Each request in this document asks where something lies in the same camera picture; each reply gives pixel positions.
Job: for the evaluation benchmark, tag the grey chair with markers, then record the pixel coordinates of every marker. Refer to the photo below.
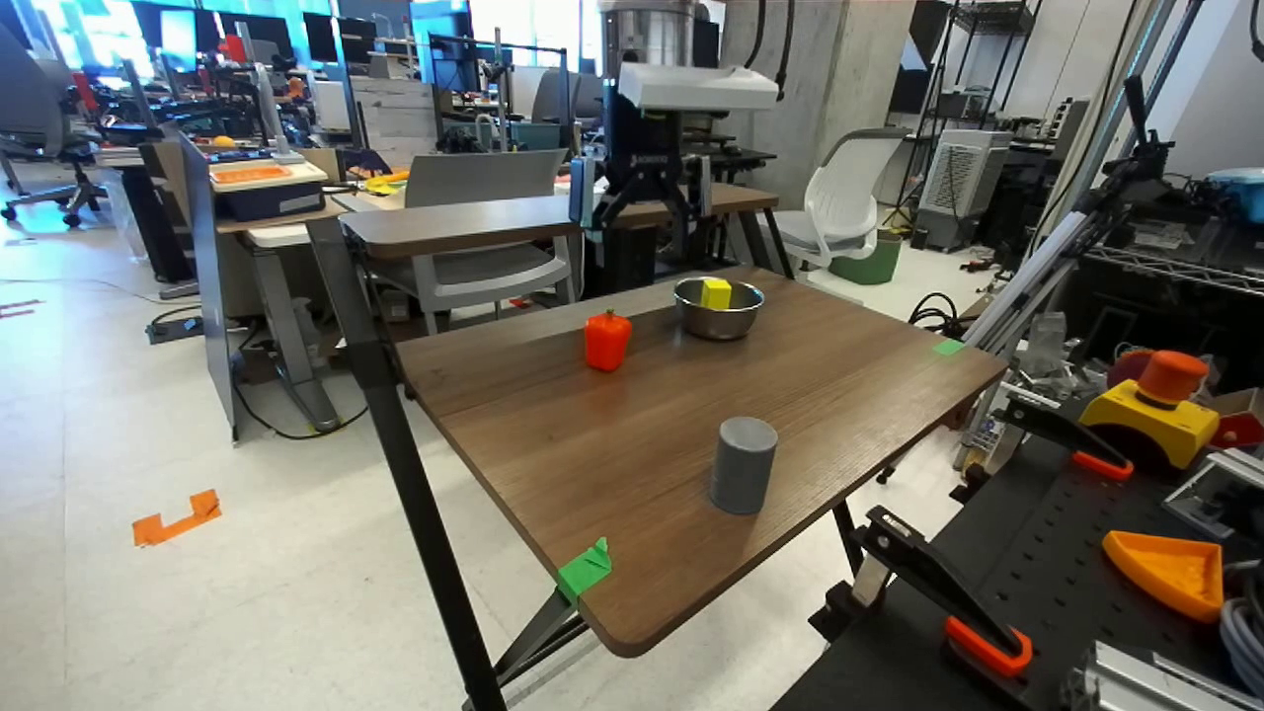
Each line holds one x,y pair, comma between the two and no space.
484,272

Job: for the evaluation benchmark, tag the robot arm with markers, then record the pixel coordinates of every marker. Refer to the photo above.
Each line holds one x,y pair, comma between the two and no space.
691,87

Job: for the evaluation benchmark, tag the white air cooler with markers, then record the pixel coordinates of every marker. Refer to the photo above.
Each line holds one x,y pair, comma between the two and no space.
958,188

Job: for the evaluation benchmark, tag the green tape piece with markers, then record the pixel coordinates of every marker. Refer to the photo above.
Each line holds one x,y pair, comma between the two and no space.
585,570
949,347

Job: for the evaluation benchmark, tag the grey cylinder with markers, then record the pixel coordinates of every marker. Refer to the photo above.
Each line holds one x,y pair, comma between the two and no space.
743,466

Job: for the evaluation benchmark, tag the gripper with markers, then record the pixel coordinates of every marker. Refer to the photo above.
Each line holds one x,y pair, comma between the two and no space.
642,138

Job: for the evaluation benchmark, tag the green bin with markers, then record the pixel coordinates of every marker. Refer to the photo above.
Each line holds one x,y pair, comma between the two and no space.
869,265

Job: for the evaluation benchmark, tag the orange triangular tray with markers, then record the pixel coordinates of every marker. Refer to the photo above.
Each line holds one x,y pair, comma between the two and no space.
1170,573

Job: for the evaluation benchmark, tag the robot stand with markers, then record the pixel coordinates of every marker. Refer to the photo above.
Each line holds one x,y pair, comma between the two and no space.
1047,563

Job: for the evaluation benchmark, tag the white office chair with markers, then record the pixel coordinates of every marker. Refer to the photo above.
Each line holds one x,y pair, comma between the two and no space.
839,202

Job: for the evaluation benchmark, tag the row of monitors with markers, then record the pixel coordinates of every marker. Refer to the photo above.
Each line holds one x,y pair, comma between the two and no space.
276,35

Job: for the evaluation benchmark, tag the desk with grey divider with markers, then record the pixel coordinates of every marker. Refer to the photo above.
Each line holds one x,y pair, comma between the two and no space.
247,296

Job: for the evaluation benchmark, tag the orange toy pepper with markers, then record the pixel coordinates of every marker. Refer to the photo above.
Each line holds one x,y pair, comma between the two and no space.
607,343

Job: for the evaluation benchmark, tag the metal bowl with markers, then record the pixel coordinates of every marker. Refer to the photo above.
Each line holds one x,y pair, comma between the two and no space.
719,321

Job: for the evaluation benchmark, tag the black power strip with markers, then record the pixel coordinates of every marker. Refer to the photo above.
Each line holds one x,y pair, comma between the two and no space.
176,328

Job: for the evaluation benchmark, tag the yellow emergency stop button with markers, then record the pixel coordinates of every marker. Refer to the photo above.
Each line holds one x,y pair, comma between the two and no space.
1150,415

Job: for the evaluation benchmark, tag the orange floor tape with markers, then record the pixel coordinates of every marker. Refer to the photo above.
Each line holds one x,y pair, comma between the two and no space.
178,521

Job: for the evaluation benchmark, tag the grey box orange top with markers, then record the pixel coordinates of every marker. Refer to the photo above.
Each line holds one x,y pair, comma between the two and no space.
267,186

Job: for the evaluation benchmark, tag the black office chair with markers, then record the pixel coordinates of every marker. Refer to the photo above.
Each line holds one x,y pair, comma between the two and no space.
39,118

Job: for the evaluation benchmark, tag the yellow block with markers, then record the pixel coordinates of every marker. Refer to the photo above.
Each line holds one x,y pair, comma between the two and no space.
716,293

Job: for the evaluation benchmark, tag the aluminium rail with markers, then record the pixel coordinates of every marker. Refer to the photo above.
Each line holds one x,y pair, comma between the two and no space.
1145,683

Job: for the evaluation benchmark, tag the brown table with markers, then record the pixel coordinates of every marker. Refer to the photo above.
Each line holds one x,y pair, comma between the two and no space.
464,222

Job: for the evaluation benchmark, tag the black stand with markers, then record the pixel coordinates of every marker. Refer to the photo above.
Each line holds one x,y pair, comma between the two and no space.
395,434

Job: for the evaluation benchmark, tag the silver metal box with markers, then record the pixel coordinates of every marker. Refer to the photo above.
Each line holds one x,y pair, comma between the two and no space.
1220,494

